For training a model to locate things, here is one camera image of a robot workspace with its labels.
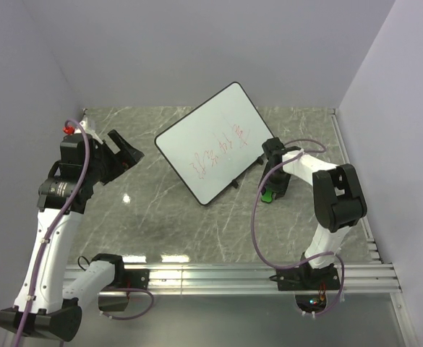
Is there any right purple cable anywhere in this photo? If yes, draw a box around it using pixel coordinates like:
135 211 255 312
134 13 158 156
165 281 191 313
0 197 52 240
250 138 345 320

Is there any aluminium rail frame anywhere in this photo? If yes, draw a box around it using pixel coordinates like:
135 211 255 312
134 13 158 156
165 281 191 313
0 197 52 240
1 108 403 347

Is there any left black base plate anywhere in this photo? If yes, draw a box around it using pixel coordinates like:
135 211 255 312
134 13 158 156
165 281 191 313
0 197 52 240
102 269 150 292

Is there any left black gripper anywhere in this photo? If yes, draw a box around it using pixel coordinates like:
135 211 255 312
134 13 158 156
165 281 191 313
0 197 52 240
85 129 143 185

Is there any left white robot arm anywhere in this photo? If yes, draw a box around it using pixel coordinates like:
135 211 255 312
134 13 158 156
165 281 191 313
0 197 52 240
0 129 143 343

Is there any purple cable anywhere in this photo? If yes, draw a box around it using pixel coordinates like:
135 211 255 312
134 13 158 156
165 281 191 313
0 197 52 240
11 118 155 347
250 138 345 320

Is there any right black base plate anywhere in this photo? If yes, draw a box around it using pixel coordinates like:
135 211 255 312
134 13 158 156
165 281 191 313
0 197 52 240
269 263 341 291

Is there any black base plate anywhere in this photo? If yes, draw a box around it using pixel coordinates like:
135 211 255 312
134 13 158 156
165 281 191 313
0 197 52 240
269 263 341 291
102 269 150 292

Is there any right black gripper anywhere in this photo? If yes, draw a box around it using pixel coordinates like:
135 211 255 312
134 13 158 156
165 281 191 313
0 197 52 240
257 163 291 200

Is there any left wrist camera red cap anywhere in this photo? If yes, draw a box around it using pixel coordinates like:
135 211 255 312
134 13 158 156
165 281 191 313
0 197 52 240
62 116 98 137

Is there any white whiteboard black frame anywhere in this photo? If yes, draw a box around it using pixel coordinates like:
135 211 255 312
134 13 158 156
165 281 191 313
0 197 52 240
154 82 273 206

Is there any green whiteboard eraser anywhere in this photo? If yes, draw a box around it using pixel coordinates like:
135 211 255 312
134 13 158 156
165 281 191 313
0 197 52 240
260 188 275 204

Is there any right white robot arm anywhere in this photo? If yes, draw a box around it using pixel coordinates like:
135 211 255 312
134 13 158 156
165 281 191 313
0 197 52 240
262 146 367 291

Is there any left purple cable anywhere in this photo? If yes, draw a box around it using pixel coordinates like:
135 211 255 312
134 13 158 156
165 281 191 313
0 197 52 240
11 118 155 347

